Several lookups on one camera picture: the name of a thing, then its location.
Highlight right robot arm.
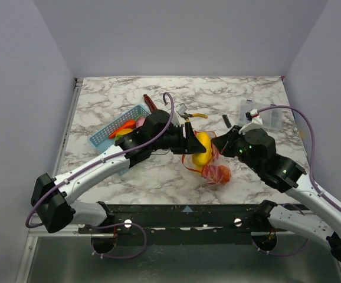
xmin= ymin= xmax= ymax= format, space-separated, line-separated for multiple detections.
xmin=212 ymin=126 xmax=341 ymax=262

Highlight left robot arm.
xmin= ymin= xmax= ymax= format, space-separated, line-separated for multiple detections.
xmin=31 ymin=110 xmax=206 ymax=233

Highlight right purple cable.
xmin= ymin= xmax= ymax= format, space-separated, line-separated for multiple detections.
xmin=257 ymin=105 xmax=341 ymax=256

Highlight red black utility knife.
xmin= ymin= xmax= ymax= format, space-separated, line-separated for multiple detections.
xmin=143 ymin=94 xmax=158 ymax=113

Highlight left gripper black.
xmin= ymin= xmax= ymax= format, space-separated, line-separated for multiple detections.
xmin=151 ymin=122 xmax=206 ymax=155

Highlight clear zip bag orange zipper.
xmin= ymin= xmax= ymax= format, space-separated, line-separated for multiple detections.
xmin=181 ymin=131 xmax=232 ymax=185

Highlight orange carrot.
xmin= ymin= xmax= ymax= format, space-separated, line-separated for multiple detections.
xmin=109 ymin=119 xmax=136 ymax=139

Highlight purple onion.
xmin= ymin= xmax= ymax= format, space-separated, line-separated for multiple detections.
xmin=136 ymin=117 xmax=146 ymax=128

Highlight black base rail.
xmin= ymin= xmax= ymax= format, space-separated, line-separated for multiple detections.
xmin=78 ymin=205 xmax=273 ymax=246

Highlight aluminium frame rail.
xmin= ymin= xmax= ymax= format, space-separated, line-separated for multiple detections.
xmin=15 ymin=78 xmax=84 ymax=282

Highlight yellow orange fruit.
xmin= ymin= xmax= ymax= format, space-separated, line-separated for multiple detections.
xmin=114 ymin=128 xmax=133 ymax=140

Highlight yellow lemon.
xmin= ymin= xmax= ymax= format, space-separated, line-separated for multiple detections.
xmin=192 ymin=131 xmax=212 ymax=167

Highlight red apple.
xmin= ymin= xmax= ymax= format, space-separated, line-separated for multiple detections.
xmin=201 ymin=165 xmax=220 ymax=185

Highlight yellow handled pliers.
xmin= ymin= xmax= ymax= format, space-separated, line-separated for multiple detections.
xmin=180 ymin=113 xmax=208 ymax=121

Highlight clear plastic parts box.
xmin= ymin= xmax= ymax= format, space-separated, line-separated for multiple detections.
xmin=237 ymin=100 xmax=282 ymax=131

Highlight blue plastic basket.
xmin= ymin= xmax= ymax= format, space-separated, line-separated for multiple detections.
xmin=88 ymin=104 xmax=152 ymax=177

